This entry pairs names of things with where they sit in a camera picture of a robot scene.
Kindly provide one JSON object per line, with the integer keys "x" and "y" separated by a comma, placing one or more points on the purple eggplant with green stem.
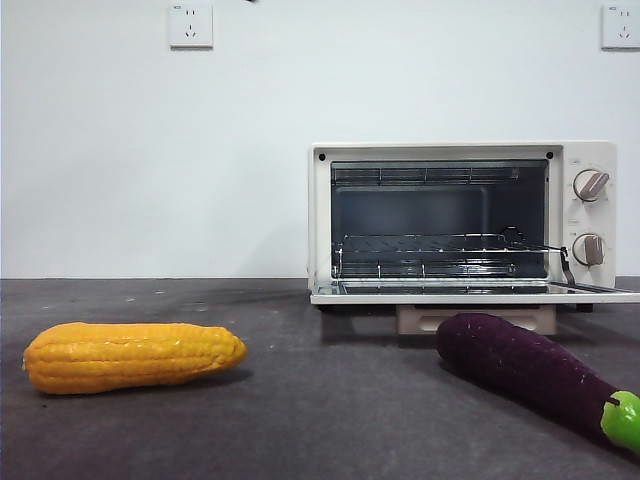
{"x": 520, "y": 367}

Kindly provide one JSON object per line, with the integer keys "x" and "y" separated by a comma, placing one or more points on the beige oven knob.
{"x": 588, "y": 249}
{"x": 591, "y": 185}

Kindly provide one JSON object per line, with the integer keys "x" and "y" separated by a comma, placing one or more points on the white toaster oven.
{"x": 587, "y": 152}

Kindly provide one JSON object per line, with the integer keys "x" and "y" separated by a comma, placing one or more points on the yellow corn cob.
{"x": 130, "y": 357}

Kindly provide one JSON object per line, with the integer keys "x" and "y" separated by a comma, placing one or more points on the white wall socket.
{"x": 191, "y": 26}
{"x": 622, "y": 27}

